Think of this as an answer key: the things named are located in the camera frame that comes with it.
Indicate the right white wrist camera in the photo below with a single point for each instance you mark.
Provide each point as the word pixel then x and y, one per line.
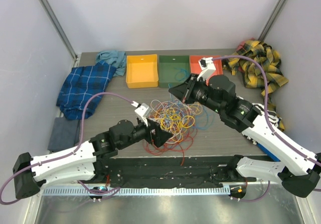
pixel 207 68

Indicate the pink cloth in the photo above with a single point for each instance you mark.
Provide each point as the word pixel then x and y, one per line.
pixel 241 45

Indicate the light blue cloth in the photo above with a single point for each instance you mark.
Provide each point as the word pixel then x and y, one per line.
pixel 114 58

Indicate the yellow plaid shirt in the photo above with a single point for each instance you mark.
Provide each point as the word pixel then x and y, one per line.
pixel 260 66

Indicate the blue plaid cloth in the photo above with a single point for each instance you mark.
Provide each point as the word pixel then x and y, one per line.
pixel 80 85

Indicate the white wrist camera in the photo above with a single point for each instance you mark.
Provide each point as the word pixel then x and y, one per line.
pixel 207 68
pixel 142 111

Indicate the slotted cable duct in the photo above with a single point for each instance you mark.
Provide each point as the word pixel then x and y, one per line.
pixel 81 191

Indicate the grey folded cloth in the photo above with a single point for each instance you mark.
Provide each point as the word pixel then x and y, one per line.
pixel 64 135

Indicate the bright blue cloth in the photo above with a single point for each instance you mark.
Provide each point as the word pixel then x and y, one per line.
pixel 268 153

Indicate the green plastic bin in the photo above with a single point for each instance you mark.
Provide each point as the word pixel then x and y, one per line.
pixel 173 70

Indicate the right aluminium frame post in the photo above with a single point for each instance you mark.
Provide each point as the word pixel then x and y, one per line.
pixel 272 19

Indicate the yellow plastic bin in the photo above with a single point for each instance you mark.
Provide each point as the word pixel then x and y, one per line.
pixel 141 71

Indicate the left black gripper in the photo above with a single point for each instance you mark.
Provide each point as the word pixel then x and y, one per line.
pixel 159 136

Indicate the black white striped cloth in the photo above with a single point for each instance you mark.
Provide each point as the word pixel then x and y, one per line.
pixel 272 116

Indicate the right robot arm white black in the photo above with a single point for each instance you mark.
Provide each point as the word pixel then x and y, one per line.
pixel 297 169

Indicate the red plastic bin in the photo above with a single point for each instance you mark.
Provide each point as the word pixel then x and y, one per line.
pixel 195 67

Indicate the left aluminium frame post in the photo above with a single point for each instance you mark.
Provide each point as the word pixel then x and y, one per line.
pixel 56 24

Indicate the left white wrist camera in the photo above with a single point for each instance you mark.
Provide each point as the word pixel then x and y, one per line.
pixel 142 111

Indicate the aluminium frame post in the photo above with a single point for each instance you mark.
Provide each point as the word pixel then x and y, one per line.
pixel 272 19
pixel 56 24

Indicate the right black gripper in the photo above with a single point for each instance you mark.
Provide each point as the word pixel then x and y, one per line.
pixel 184 92

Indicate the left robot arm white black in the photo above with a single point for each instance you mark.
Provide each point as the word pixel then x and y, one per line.
pixel 86 162

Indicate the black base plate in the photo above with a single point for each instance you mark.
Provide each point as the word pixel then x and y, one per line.
pixel 167 172

